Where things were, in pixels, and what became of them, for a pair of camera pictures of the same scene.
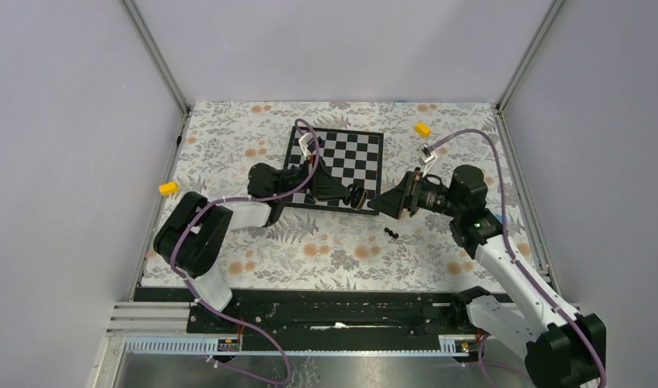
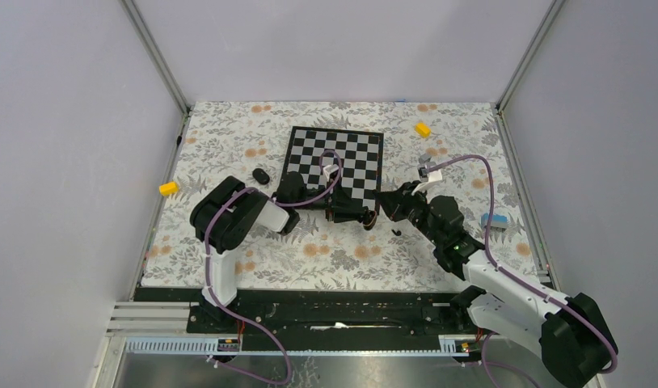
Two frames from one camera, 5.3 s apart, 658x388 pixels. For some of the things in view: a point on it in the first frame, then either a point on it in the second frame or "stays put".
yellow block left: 168,188 stays put
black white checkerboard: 355,158 stays put
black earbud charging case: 358,196 → 369,221
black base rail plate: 323,314 stays put
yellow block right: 422,129 stays put
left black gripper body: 313,186 → 331,210
